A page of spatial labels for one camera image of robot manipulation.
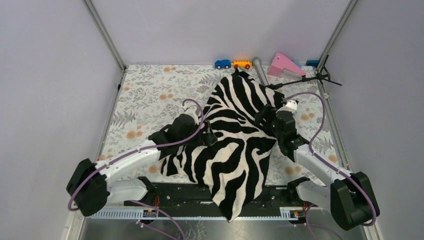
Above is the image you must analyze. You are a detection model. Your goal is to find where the black mini tripod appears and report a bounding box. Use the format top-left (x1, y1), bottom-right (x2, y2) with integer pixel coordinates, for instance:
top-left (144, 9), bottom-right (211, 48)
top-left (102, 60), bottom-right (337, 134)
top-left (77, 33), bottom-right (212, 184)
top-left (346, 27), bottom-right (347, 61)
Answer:
top-left (266, 54), bottom-right (342, 90)

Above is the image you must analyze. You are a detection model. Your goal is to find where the blue block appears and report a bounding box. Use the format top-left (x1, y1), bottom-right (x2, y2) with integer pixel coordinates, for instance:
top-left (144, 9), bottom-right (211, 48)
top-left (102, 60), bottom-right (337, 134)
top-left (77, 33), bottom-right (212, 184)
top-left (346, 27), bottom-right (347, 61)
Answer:
top-left (305, 60), bottom-right (320, 68)

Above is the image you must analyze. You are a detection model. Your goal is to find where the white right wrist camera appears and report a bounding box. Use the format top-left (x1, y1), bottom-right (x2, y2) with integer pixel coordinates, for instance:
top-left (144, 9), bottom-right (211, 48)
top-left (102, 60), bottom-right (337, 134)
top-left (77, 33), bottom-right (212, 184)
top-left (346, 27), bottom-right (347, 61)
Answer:
top-left (284, 99), bottom-right (298, 113)

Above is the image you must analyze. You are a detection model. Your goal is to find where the blue toy car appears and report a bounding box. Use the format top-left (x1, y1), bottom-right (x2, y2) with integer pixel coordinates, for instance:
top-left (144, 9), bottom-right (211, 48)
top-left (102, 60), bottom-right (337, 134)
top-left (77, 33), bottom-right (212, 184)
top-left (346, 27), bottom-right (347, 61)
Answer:
top-left (214, 59), bottom-right (232, 70)

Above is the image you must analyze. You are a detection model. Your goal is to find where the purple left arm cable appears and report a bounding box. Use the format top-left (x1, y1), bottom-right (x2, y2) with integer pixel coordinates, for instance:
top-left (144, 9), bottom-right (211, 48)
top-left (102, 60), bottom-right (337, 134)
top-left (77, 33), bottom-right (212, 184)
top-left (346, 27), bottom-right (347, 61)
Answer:
top-left (67, 98), bottom-right (210, 212)

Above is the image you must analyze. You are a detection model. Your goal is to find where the grey microphone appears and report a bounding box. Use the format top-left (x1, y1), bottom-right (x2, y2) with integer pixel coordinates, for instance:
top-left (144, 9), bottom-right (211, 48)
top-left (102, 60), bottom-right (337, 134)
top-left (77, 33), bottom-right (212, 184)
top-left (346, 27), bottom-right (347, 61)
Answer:
top-left (252, 56), bottom-right (269, 86)

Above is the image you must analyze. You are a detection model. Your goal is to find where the pink wedge block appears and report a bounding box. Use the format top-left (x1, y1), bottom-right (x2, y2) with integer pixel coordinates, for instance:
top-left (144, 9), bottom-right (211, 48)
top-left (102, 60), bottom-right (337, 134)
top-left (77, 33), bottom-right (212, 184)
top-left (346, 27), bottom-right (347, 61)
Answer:
top-left (266, 52), bottom-right (306, 78)

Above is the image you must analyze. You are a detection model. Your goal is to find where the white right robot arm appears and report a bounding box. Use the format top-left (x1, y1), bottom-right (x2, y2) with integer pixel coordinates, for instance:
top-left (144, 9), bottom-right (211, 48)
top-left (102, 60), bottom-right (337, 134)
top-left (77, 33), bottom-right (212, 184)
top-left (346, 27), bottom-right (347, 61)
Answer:
top-left (254, 101), bottom-right (380, 231)

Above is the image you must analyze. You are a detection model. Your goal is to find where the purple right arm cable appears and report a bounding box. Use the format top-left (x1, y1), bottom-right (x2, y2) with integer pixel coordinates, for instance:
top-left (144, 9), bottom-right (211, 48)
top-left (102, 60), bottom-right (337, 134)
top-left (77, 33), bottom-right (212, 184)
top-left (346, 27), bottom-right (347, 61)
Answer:
top-left (284, 91), bottom-right (378, 227)

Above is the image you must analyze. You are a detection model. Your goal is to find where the floral patterned table mat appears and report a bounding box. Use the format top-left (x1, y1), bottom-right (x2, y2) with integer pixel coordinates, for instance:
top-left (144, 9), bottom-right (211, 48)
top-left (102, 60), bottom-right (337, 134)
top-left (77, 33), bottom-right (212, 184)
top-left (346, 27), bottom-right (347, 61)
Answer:
top-left (98, 64), bottom-right (343, 165)

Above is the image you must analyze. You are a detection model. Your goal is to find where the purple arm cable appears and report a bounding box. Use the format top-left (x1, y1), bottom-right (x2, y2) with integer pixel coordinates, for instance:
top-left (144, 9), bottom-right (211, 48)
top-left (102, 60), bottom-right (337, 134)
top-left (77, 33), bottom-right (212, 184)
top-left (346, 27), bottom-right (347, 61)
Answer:
top-left (67, 98), bottom-right (210, 212)
top-left (284, 91), bottom-right (378, 227)

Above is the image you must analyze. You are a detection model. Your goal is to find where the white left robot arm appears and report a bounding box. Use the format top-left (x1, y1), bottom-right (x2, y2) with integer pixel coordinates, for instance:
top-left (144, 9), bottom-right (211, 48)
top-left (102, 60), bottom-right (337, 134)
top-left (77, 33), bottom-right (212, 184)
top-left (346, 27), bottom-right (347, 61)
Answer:
top-left (66, 113), bottom-right (218, 217)

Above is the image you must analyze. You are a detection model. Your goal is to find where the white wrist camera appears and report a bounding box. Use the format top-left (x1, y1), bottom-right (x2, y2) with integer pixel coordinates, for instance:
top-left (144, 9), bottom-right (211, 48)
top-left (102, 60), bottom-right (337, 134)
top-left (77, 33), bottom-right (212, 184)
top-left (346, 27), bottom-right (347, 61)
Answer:
top-left (183, 105), bottom-right (198, 118)
top-left (284, 99), bottom-right (298, 113)

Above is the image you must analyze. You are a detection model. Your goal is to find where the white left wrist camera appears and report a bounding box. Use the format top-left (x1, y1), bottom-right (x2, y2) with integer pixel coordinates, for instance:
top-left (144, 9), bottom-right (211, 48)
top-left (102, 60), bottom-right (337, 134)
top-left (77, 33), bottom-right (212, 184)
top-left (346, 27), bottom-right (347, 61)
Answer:
top-left (183, 105), bottom-right (198, 118)

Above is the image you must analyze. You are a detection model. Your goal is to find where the yellow toy wagon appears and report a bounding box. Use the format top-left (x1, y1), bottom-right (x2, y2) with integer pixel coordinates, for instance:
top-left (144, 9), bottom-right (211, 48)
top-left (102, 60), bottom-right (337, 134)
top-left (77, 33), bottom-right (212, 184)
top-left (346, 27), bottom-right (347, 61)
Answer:
top-left (231, 60), bottom-right (253, 70)

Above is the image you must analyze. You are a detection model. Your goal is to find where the zebra and grey pillowcase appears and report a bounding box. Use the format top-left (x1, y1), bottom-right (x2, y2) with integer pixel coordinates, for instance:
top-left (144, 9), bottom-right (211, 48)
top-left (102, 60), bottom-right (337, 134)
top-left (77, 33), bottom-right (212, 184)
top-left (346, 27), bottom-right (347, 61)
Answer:
top-left (160, 71), bottom-right (284, 222)

